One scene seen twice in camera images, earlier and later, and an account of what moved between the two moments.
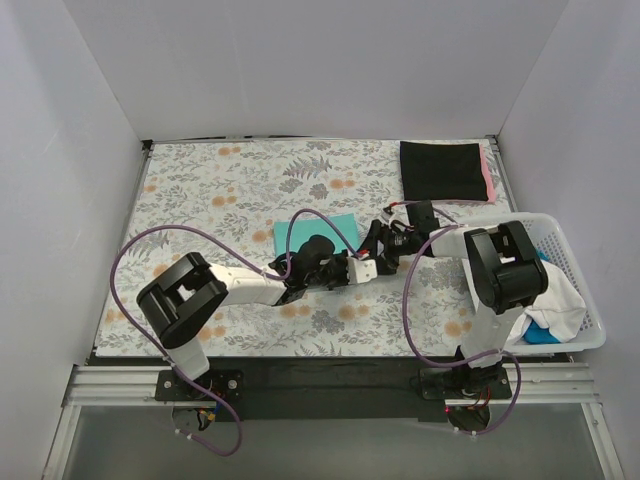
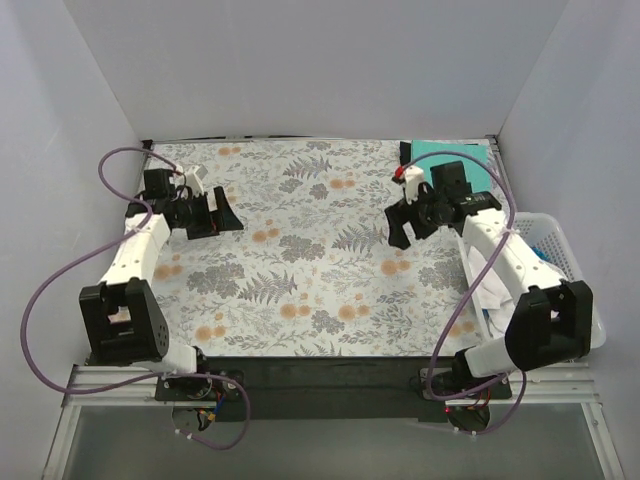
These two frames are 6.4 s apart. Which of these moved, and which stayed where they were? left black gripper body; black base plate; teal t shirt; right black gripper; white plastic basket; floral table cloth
Moved: left black gripper body; right black gripper; teal t shirt
Stayed: black base plate; floral table cloth; white plastic basket
